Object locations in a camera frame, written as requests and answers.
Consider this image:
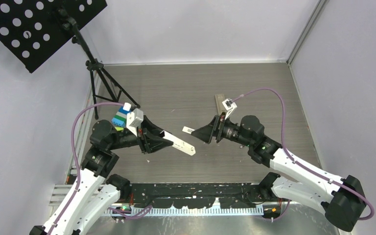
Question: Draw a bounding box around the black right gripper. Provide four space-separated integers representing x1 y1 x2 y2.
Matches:
191 112 253 147

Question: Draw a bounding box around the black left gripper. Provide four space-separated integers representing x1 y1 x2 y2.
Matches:
109 115 173 153

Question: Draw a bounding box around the white remote back cover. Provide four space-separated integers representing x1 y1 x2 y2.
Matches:
182 126 195 134

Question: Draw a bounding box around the white slim remote control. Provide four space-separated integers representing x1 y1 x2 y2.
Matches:
162 131 196 156

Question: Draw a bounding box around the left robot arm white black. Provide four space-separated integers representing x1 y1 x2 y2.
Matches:
30 110 185 235

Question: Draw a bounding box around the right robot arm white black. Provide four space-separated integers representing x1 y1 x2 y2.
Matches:
183 114 367 232

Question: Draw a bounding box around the green blue toy brick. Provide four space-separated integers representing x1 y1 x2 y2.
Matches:
111 117 126 128

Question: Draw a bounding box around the grey toy brick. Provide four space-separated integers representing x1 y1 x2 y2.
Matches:
115 112 127 121

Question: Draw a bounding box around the black perforated music stand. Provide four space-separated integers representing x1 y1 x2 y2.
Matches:
0 0 140 108

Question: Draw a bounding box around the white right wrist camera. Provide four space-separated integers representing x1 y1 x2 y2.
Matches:
222 98 237 120

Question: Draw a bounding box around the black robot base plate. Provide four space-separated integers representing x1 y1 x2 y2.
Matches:
116 183 280 209

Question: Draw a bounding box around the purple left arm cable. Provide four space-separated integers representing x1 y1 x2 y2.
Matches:
45 101 126 235

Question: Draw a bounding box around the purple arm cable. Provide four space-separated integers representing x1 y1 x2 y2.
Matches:
45 101 126 235
233 87 376 221

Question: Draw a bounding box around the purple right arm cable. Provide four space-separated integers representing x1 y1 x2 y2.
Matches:
233 87 376 221

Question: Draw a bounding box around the aluminium rail frame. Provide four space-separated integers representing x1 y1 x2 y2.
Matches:
47 181 345 217

